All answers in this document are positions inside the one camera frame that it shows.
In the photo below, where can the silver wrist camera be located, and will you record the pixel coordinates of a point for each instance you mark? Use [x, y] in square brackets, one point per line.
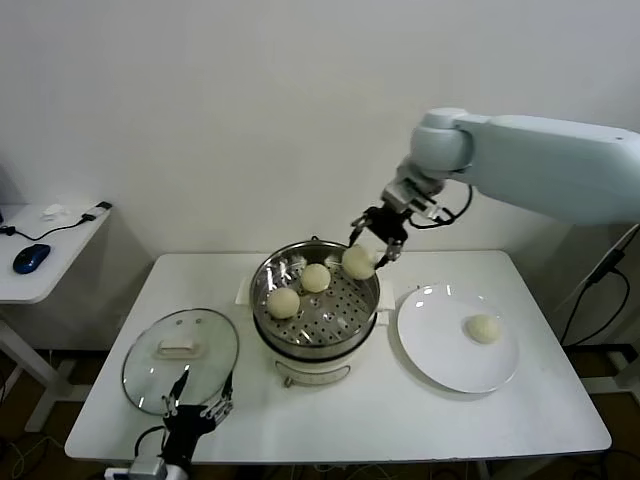
[147, 469]
[430, 209]

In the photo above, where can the white steamed baozi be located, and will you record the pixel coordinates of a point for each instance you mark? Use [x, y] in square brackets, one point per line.
[358, 262]
[483, 328]
[316, 278]
[283, 303]

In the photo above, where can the small white crumpled object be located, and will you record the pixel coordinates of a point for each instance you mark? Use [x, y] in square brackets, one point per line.
[54, 211]

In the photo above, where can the dark monitor edge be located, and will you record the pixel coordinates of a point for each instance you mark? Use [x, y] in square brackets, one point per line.
[1, 210]

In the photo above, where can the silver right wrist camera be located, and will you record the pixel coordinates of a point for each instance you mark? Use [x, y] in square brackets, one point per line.
[430, 209]

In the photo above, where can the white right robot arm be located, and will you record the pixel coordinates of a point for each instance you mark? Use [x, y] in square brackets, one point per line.
[550, 165]

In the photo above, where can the white round plate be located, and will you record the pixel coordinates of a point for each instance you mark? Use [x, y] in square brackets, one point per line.
[440, 350]

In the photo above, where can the white side desk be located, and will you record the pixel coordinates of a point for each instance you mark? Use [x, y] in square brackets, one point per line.
[65, 250]

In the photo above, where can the perforated steel steamer basket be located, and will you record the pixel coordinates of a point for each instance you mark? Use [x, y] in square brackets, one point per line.
[350, 305]

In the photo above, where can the white electric cooker pot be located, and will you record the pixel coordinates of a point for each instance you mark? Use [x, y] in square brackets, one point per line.
[312, 372]

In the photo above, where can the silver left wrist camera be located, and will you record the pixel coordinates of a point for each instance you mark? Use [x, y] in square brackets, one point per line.
[147, 469]

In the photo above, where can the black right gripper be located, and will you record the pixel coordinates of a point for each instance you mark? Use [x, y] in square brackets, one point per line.
[387, 225]

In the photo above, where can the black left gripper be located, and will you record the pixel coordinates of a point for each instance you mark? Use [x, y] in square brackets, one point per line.
[187, 425]

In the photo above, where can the grey table foot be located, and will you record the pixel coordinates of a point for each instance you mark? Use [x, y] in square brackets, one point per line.
[625, 370]

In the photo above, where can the white work table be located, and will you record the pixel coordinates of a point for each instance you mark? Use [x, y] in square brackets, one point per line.
[375, 425]

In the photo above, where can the blue computer mouse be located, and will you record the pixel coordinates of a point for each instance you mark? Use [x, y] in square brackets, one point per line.
[31, 259]

